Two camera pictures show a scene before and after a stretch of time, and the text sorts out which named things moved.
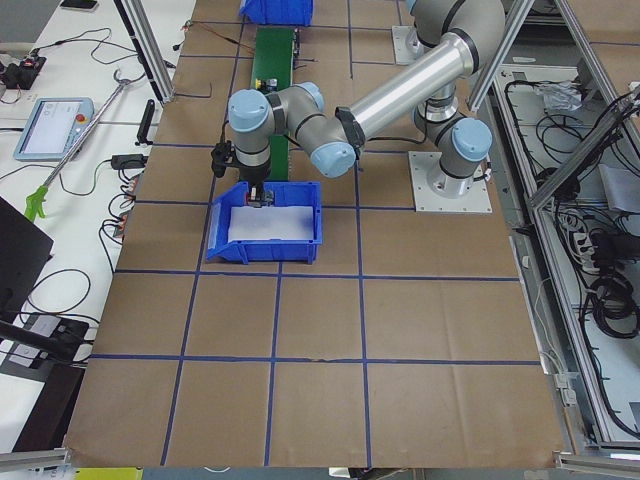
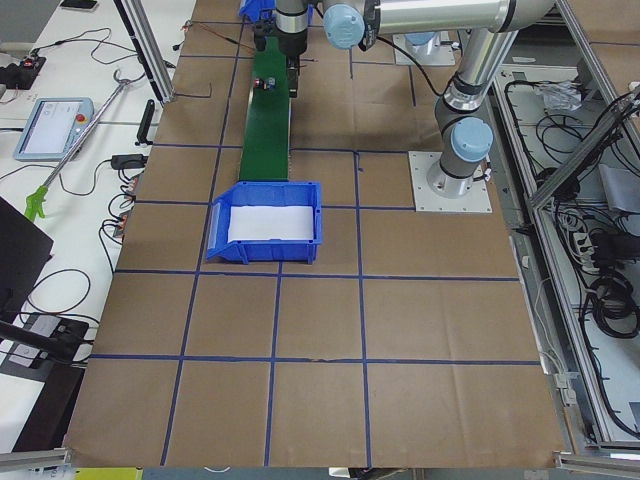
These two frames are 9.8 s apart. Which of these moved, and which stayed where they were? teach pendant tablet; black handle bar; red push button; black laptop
Moved: red push button
Stayed: black handle bar; teach pendant tablet; black laptop
